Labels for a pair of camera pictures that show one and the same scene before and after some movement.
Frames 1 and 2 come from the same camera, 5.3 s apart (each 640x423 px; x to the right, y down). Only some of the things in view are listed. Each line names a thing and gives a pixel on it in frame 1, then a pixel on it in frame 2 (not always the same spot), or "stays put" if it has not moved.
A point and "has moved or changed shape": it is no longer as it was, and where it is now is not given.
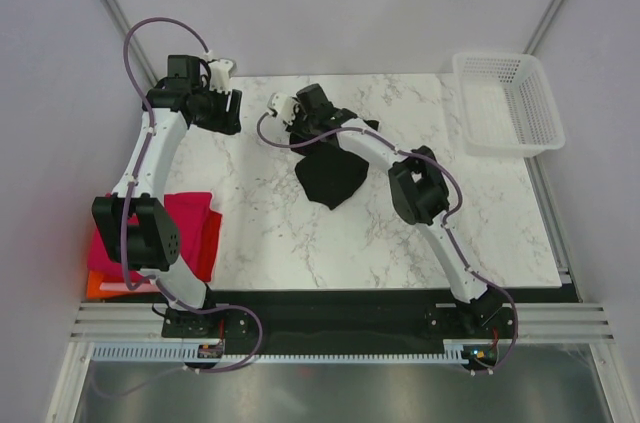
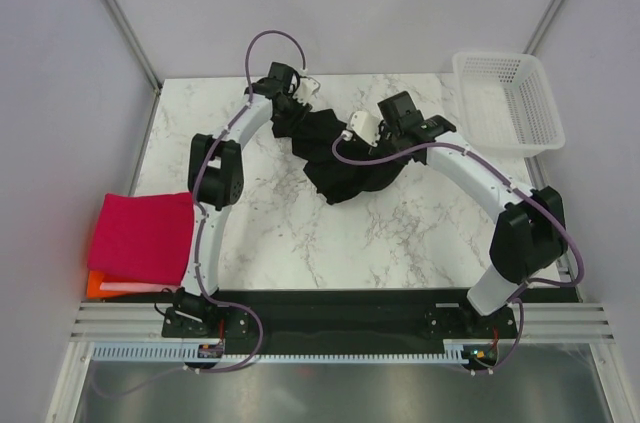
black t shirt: x=328 y=173 has moved or changed shape
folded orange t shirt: x=93 y=290 stays put
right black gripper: x=293 y=128 -> x=383 y=131
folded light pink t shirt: x=147 y=287 stays put
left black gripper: x=225 y=122 -> x=301 y=110
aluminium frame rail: x=560 y=321 stays put
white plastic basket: x=506 y=109 stays put
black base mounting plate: x=330 y=314 stays put
